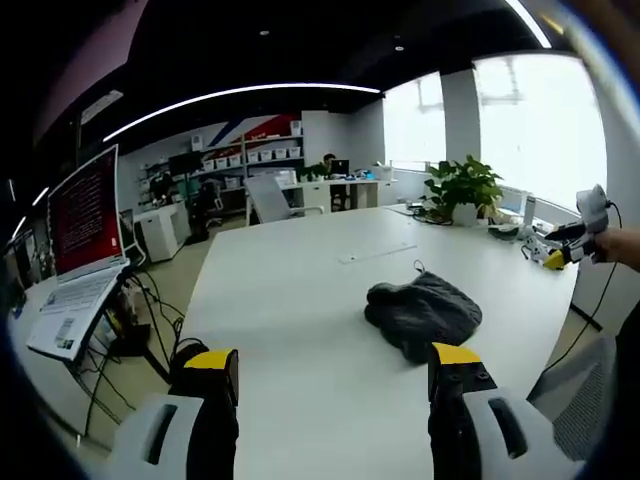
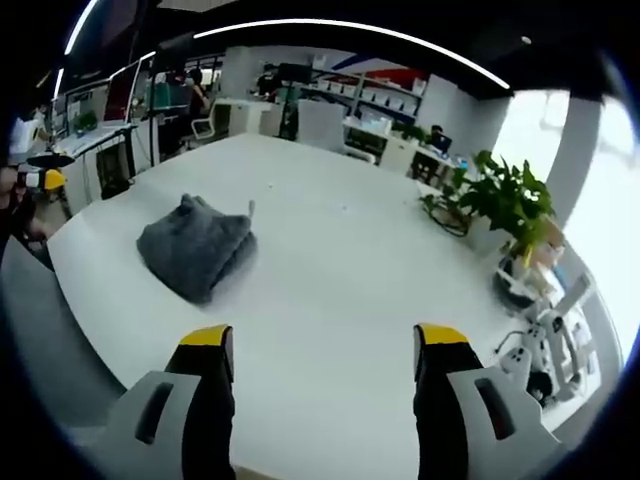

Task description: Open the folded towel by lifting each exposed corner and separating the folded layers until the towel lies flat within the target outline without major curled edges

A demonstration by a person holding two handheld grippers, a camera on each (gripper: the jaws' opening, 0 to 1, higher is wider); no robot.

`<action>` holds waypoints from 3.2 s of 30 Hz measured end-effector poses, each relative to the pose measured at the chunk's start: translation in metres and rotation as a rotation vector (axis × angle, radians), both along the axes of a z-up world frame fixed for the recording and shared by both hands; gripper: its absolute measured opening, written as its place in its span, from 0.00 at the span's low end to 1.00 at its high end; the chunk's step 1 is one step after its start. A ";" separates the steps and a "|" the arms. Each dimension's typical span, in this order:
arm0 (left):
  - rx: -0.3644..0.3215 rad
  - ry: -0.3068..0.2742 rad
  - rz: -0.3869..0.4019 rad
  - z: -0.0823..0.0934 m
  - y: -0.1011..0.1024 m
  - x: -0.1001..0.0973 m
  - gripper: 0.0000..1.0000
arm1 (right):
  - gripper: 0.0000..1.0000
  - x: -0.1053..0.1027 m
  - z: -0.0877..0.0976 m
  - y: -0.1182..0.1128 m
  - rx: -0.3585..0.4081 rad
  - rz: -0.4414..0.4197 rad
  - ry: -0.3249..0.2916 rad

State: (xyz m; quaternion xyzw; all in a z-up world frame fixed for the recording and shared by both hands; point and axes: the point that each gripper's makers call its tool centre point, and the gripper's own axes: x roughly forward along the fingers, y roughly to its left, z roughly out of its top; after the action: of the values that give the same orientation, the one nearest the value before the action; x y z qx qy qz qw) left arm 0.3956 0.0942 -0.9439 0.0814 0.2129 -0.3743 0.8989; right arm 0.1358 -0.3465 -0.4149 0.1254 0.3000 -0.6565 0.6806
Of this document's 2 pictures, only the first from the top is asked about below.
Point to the grey towel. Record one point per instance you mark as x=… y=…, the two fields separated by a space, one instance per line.
x=425 y=310

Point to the open white laptop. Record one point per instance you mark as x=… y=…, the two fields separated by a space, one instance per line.
x=82 y=235

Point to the person's right hand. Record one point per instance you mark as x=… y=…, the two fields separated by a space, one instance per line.
x=607 y=245

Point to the white game controller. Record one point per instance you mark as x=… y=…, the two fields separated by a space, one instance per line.
x=535 y=249

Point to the white bottle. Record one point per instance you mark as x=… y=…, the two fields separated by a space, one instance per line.
x=529 y=210

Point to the grey mesh chair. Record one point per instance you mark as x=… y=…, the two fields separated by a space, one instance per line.
x=582 y=395

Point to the green potted plant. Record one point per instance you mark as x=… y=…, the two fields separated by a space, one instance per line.
x=462 y=187

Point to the white storage cabinet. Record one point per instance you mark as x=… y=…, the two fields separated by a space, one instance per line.
x=160 y=232

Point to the black office chair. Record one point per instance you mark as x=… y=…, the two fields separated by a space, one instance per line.
x=200 y=210

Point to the white office desk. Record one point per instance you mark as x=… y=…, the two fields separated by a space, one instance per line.
x=345 y=192

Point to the white office chair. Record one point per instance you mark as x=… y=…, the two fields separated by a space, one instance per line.
x=267 y=197

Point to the black monitor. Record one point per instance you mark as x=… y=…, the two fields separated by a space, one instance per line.
x=185 y=161

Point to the shelf with white boxes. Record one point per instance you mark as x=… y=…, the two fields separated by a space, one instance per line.
x=250 y=155

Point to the curved ceiling light strip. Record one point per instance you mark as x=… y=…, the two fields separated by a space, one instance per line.
x=225 y=97

